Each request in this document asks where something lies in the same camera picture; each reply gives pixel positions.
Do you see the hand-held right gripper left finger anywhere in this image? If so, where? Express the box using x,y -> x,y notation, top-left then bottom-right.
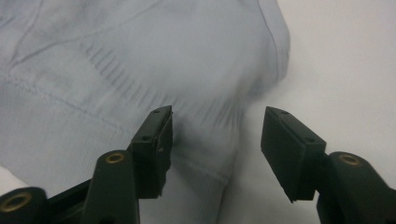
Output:
129,105 -> 174,200

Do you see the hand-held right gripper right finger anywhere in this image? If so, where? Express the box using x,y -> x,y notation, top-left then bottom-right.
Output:
261,105 -> 327,203

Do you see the light blue garment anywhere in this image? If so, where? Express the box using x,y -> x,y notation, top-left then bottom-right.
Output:
0,0 -> 291,224

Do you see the white table sheet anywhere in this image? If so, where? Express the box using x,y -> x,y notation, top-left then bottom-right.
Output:
0,0 -> 396,224

